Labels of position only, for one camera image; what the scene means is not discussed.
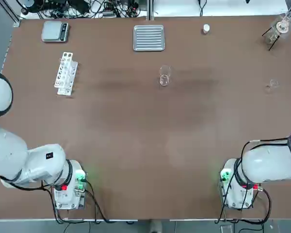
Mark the small clear glass beaker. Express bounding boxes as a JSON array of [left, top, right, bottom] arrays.
[[265, 79, 280, 93]]

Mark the ribbed metal tray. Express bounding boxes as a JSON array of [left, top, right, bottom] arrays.
[[132, 24, 166, 52]]

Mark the large clear glass beaker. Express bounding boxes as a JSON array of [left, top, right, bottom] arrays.
[[159, 65, 172, 87]]

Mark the white test tube rack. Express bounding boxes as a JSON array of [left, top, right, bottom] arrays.
[[54, 51, 79, 97]]

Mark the round glass flask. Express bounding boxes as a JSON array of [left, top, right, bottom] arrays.
[[275, 12, 291, 34]]

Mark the grey digital scale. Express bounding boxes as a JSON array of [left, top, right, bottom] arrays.
[[41, 20, 71, 43]]

